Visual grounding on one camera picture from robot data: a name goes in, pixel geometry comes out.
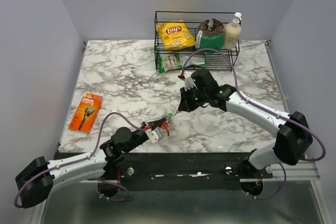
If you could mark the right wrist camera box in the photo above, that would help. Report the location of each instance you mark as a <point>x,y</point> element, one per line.
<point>188,81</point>

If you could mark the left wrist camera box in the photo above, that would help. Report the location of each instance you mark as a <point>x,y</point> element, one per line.
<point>155,135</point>

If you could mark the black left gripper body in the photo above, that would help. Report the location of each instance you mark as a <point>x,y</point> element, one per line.
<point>151,125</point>

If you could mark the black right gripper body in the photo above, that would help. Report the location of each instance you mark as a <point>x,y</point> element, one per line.
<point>189,97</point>

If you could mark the yellow Lays chips bag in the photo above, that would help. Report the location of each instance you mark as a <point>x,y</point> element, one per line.
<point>175,35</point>

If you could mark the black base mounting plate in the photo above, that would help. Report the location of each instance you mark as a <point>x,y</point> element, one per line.
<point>130,172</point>

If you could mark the green white snack packet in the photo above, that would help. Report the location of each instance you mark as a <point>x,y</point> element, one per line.
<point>176,61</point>

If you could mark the cream pump lotion bottle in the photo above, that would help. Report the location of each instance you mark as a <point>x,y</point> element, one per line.
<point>232,32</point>

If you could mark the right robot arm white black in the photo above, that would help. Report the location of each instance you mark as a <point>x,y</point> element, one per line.
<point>290,131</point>

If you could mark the green brown coffee bag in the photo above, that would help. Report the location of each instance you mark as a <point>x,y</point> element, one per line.
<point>210,34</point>

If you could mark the black wire rack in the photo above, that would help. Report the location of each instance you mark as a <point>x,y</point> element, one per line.
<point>215,60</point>

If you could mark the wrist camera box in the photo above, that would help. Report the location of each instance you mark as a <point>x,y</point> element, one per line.
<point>155,135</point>
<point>188,81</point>

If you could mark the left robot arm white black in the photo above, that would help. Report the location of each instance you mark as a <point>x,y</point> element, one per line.
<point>41,177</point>

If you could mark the aluminium frame rail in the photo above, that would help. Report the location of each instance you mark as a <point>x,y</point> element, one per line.
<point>296,171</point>

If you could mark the orange Gillette razor box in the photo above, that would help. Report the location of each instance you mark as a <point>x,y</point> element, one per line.
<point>86,113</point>

